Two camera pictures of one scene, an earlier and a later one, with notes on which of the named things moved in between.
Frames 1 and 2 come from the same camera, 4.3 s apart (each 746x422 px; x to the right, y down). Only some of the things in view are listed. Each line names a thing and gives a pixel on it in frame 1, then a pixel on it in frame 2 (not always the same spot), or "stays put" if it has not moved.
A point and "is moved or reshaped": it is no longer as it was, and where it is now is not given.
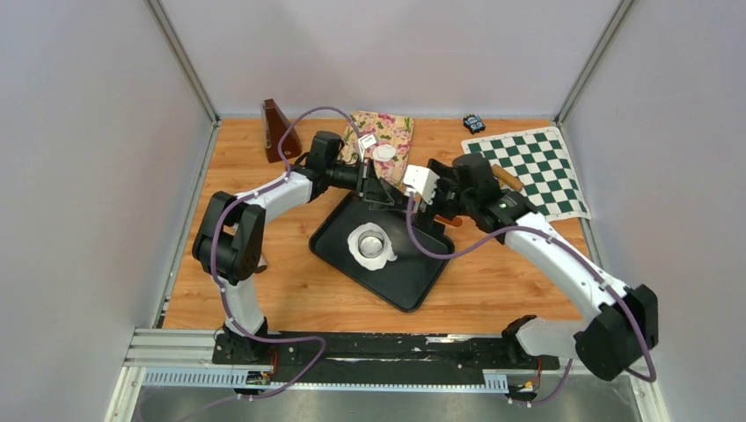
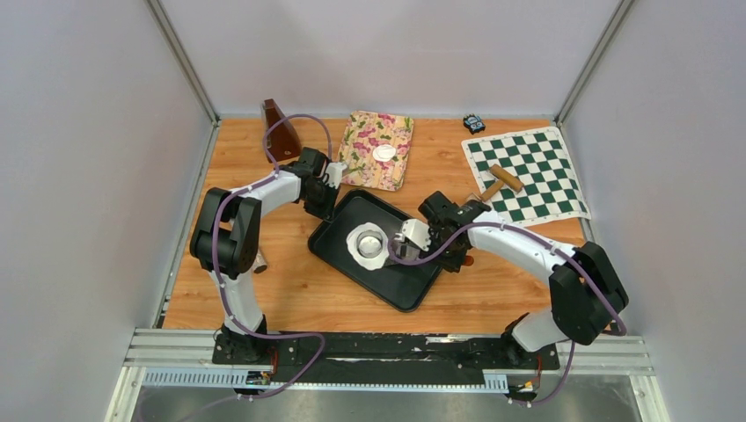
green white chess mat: x=537 y=160 stays put
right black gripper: x=447 y=178 to x=454 y=264
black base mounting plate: x=360 y=359 stays put
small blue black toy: x=474 y=123 stays put
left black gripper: x=372 y=189 to x=325 y=212
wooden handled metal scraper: x=456 y=221 is moved or reshaped
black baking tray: x=406 y=280 stays put
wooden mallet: x=503 y=176 stays put
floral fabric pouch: x=387 y=129 stays put
